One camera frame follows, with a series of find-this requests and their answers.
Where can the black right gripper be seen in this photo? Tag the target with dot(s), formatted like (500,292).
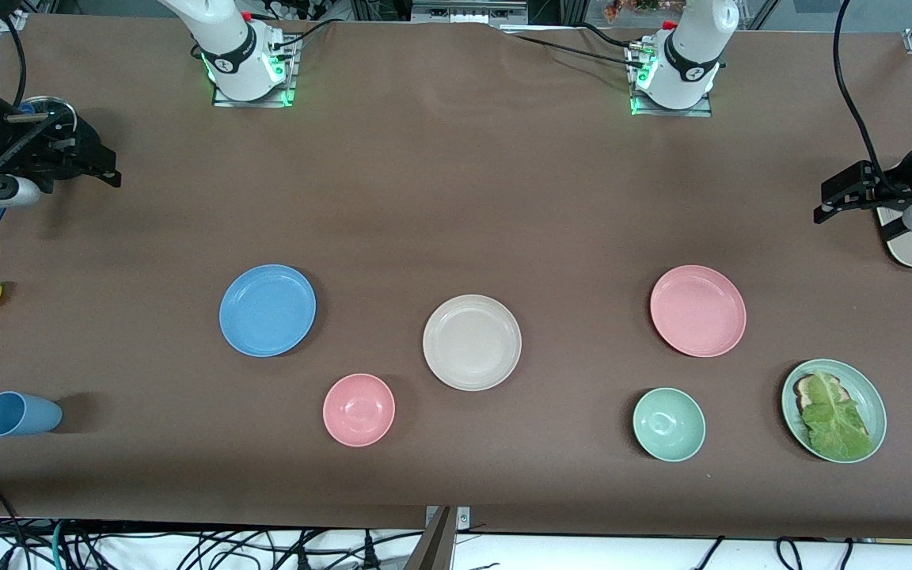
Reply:
(22,147)

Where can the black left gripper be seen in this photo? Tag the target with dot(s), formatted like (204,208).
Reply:
(876,192)

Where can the pink plate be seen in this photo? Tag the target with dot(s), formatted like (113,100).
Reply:
(697,311)

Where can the blue plate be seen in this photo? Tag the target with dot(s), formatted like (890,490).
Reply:
(267,310)

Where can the glass lid blue knob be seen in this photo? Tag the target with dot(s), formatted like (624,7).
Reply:
(51,103)

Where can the toast slice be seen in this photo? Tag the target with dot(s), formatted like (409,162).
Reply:
(804,389)

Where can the green plate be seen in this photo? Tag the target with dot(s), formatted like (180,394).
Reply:
(874,412)

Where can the green lettuce leaf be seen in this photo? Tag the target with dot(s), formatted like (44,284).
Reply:
(836,423)

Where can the blue plastic cup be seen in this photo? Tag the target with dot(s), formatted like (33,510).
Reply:
(20,414)

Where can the orange artificial flowers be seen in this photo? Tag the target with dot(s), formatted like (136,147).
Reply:
(638,6)

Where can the small green bowl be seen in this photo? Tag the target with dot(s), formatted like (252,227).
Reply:
(669,424)

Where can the small pink bowl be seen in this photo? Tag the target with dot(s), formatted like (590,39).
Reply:
(359,410)

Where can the brown table cloth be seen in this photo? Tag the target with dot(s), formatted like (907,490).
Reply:
(456,198)

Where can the beige plate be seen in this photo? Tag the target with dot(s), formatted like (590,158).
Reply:
(472,343)

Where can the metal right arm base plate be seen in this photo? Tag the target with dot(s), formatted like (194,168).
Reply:
(254,100)

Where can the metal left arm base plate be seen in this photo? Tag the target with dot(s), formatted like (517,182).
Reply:
(674,112)

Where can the grey metal bracket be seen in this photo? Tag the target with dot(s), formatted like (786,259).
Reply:
(464,518)

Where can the grey slanted post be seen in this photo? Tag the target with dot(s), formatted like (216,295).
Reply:
(431,548)

